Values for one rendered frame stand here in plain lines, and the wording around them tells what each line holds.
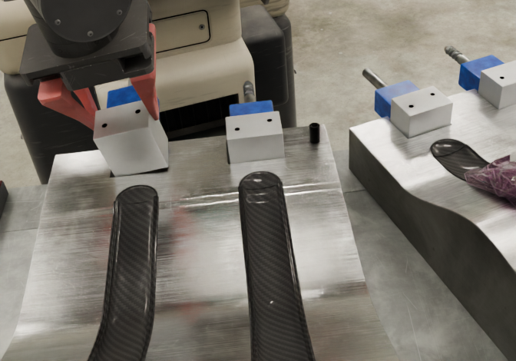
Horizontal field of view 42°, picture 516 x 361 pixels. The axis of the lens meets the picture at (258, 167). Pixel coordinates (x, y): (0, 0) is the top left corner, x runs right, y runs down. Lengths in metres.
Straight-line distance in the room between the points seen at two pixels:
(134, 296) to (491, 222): 0.28
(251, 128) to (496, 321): 0.26
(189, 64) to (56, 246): 0.43
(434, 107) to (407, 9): 2.17
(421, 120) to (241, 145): 0.19
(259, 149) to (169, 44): 0.38
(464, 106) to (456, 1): 2.19
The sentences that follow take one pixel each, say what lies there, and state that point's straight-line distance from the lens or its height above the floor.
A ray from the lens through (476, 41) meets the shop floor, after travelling 2.64.
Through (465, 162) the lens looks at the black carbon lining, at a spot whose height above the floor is 0.85.
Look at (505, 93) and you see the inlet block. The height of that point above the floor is 0.87.
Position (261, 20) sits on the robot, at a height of 0.75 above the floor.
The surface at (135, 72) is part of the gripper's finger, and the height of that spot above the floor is 1.01.
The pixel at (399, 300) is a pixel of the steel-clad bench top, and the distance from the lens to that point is 0.61.
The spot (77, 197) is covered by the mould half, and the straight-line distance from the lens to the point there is 0.61.
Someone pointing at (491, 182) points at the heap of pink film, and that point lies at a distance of 0.59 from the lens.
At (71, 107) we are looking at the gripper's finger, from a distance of 0.57.
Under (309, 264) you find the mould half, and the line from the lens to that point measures 0.52.
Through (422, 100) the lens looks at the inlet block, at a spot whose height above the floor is 0.88.
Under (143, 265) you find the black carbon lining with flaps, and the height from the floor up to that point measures 0.88.
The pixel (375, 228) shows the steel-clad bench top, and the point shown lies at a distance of 0.67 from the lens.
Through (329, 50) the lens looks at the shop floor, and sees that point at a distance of 2.56.
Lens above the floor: 1.27
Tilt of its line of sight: 39 degrees down
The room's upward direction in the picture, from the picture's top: 6 degrees counter-clockwise
